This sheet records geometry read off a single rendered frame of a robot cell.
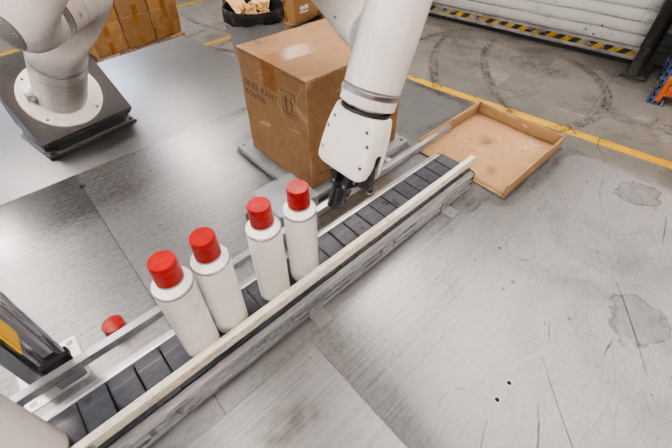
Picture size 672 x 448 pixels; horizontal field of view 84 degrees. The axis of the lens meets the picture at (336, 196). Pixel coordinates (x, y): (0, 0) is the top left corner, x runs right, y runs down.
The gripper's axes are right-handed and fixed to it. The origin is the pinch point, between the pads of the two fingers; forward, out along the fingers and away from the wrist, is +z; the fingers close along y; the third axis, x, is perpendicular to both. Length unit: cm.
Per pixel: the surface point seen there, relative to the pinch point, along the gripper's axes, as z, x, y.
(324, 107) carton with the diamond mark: -8.0, 11.0, -18.6
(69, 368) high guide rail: 19.4, -38.2, -3.6
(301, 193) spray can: -3.7, -10.8, 1.7
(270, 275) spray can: 10.7, -13.0, 1.6
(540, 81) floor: -7, 312, -69
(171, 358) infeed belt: 23.7, -26.3, -1.3
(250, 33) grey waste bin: 12, 118, -205
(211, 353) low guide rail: 19.0, -23.2, 4.0
